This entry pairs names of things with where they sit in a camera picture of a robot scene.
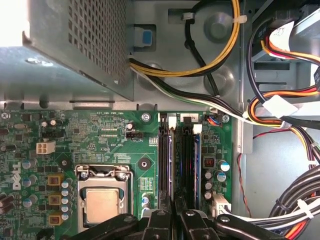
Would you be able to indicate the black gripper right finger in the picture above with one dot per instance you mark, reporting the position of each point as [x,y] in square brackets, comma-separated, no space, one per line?
[192,225]

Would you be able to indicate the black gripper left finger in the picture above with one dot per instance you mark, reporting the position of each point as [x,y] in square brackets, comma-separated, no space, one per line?
[157,225]

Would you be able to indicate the blue RAM stick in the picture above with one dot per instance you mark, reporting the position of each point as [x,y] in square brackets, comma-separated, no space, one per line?
[172,162]
[197,170]

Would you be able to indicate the black RAM slot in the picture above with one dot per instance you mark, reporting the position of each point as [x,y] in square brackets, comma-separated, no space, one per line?
[188,160]
[163,155]

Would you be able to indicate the white board power connector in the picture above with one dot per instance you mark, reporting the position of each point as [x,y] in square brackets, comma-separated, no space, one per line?
[221,205]

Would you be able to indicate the silver CPU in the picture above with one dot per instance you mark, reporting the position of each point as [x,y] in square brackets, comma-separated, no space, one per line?
[102,205]

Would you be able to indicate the metal CPU socket cover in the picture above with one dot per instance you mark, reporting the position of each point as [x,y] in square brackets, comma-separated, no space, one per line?
[82,207]

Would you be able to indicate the green motherboard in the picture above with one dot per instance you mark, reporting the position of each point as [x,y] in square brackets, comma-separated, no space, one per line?
[112,155]

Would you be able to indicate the white four pin socket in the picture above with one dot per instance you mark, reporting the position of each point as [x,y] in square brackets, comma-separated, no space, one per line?
[46,148]

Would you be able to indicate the blue plastic clip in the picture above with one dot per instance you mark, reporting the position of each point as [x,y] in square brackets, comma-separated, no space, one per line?
[147,38]

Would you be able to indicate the black PC case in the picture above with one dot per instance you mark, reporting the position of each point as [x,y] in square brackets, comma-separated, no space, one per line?
[220,30]

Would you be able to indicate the grey power supply unit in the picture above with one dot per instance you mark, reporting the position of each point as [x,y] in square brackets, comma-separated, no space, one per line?
[95,37]

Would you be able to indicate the grey metal drive cage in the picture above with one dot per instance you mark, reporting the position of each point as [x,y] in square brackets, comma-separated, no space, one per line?
[307,27]

